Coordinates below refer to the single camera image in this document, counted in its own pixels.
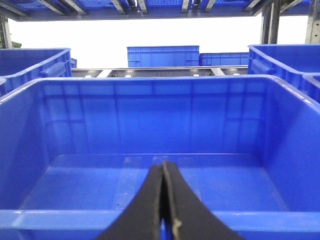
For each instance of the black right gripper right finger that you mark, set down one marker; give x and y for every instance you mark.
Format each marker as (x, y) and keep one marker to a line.
(185, 216)

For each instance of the far low blue crate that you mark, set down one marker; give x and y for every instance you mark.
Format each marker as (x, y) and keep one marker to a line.
(224, 59)

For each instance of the right blue plastic bin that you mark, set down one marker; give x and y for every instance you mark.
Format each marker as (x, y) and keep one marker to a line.
(75, 151)

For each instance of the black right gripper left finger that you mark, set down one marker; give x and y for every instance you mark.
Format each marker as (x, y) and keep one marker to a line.
(141, 219)

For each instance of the steel shelf upright post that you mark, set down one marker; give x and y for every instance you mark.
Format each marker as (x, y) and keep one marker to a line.
(313, 23)

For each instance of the rear centre blue bin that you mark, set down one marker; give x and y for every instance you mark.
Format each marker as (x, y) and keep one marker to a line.
(21, 65)

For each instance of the rear right blue bin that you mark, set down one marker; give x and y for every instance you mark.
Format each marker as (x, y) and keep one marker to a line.
(297, 64)

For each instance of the overhead steel shelf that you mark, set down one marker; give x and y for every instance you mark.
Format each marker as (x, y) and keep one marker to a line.
(81, 10)

